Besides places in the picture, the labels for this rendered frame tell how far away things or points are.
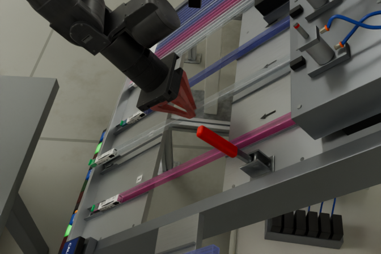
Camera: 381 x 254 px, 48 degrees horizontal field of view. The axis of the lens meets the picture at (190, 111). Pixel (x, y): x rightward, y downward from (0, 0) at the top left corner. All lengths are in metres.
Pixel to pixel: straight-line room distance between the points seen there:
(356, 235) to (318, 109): 0.59
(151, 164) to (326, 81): 0.41
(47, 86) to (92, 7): 0.74
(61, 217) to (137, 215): 1.04
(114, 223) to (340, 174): 0.44
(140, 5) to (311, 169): 0.32
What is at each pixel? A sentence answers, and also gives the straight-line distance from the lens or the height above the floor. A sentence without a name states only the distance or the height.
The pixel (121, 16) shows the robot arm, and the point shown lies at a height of 1.13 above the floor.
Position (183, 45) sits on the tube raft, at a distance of 1.00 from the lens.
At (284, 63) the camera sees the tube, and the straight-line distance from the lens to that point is 0.66.
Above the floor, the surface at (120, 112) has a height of 0.73.
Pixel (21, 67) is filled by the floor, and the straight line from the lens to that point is 2.41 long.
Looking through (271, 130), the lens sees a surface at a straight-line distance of 0.60.
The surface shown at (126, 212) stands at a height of 0.82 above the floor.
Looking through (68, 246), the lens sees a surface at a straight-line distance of 0.81.
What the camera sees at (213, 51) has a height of 0.38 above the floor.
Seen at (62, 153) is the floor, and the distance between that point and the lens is 1.95.
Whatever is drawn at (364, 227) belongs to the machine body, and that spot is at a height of 0.62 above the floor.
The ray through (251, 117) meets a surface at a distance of 0.66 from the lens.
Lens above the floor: 1.50
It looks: 48 degrees down
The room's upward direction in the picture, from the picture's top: straight up
